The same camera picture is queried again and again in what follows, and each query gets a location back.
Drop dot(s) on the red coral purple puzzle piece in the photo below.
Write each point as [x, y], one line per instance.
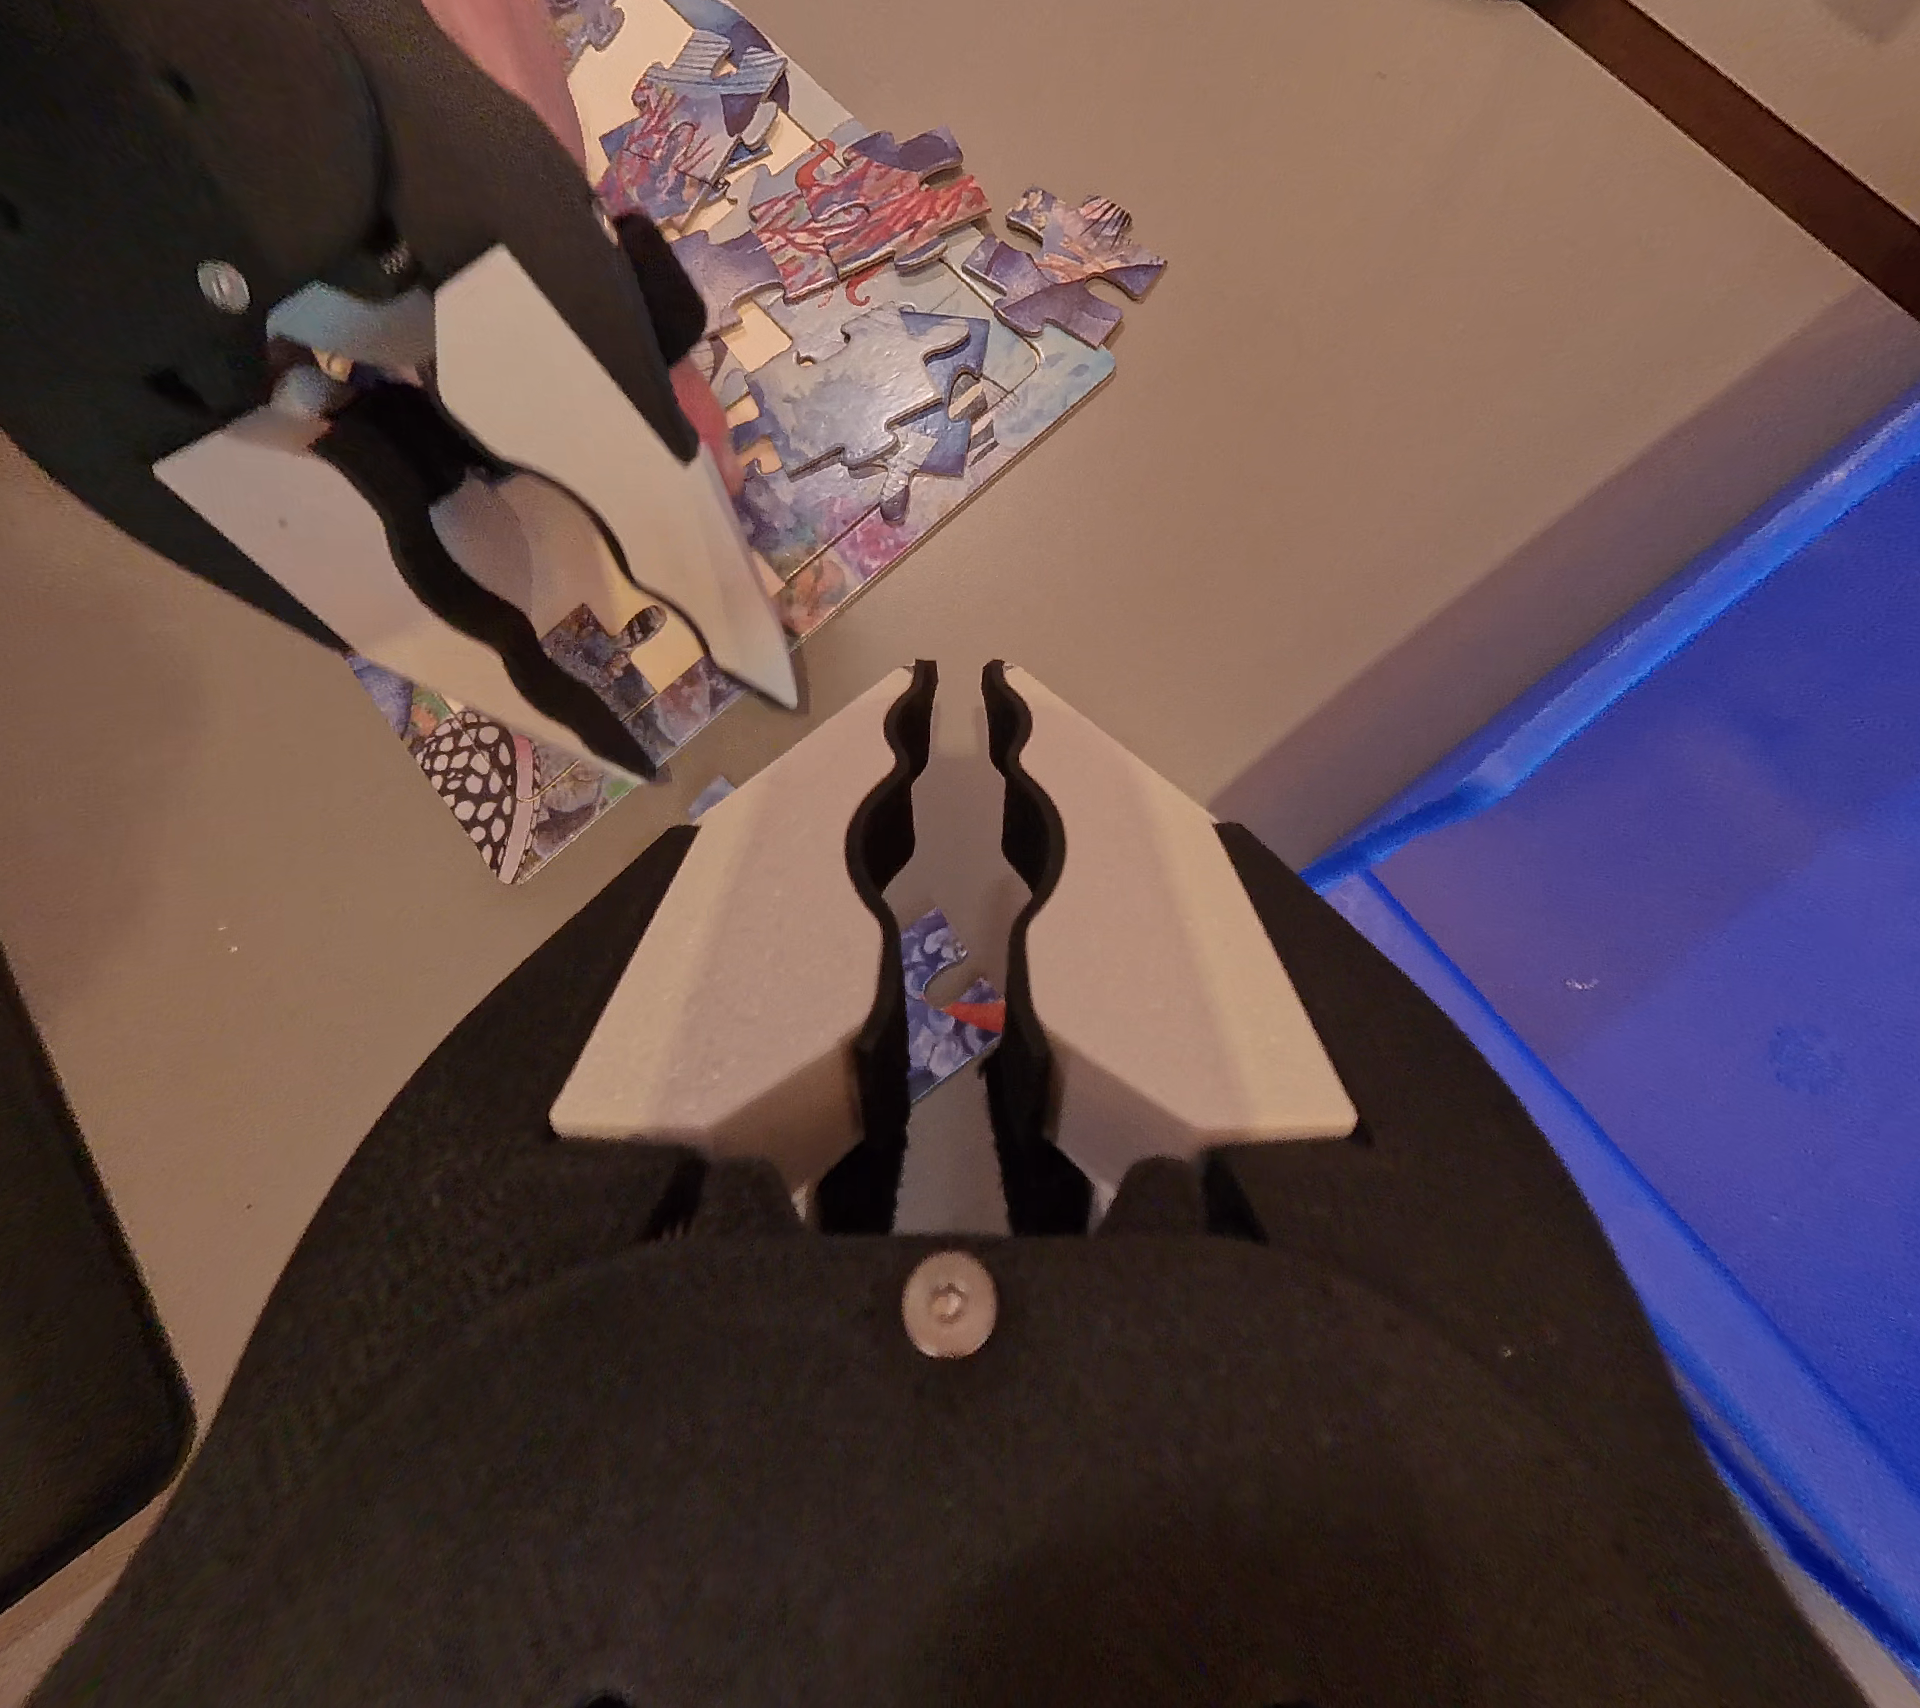
[915, 186]

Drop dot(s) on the blue plastic bin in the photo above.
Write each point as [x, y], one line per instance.
[1650, 988]

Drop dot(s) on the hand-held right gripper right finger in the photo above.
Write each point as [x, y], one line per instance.
[1201, 988]

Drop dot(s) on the sea print puzzle board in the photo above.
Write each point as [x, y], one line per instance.
[609, 89]

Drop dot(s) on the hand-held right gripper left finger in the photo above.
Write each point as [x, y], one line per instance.
[705, 988]

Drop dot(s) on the lavender pink spiky puzzle piece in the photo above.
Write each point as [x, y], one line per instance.
[1073, 261]

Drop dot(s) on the lavender coral orange puzzle piece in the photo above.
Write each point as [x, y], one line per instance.
[944, 988]

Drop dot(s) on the purple eyelash puzzle piece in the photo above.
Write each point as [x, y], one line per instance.
[734, 269]

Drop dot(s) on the blue red coral puzzle piece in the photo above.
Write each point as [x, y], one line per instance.
[661, 149]

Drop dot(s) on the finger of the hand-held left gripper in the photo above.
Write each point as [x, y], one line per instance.
[601, 418]
[300, 508]

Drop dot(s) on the red green coral puzzle piece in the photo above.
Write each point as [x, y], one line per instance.
[811, 230]

